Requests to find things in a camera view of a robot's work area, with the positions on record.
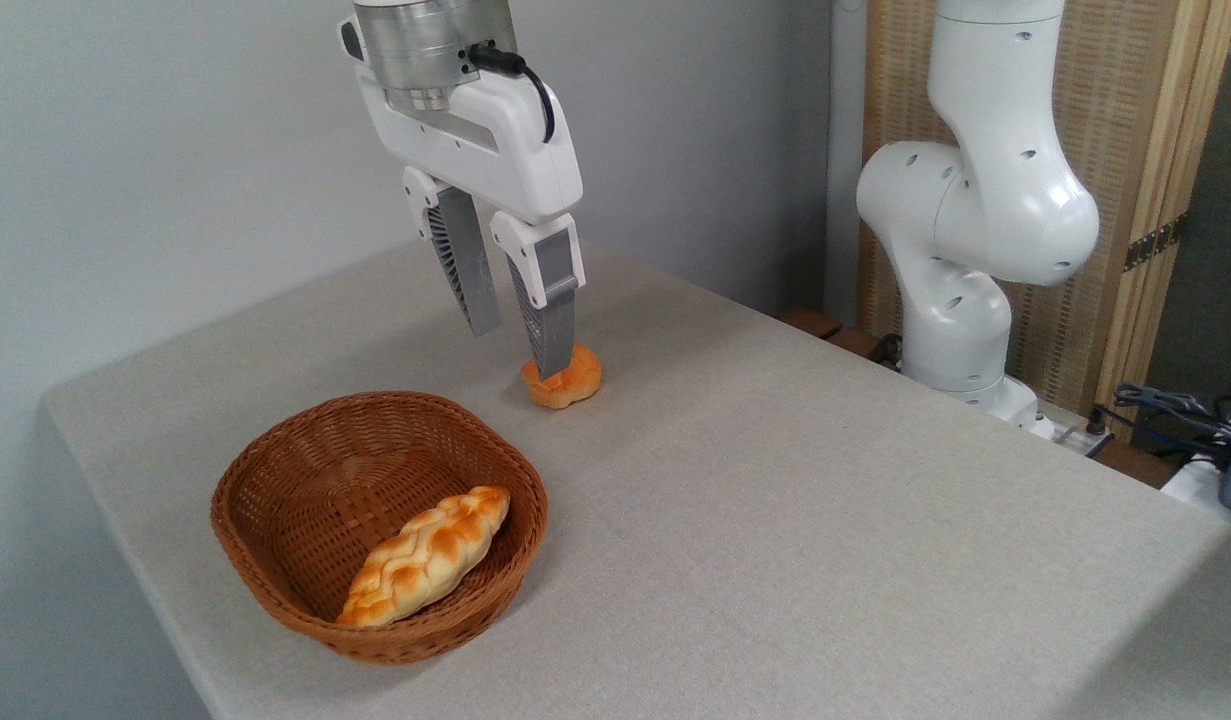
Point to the round orange bread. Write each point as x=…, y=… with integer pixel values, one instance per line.
x=575, y=385

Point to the brown wicker basket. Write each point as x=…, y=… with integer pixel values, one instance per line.
x=305, y=500

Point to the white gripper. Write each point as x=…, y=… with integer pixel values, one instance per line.
x=495, y=140

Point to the long braided bread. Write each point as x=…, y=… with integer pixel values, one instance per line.
x=425, y=560

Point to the grey tablecloth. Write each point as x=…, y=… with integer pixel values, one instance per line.
x=775, y=520

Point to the white power strip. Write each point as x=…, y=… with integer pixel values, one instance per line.
x=1080, y=438

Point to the brown wooden block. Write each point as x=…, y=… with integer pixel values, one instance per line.
x=813, y=322

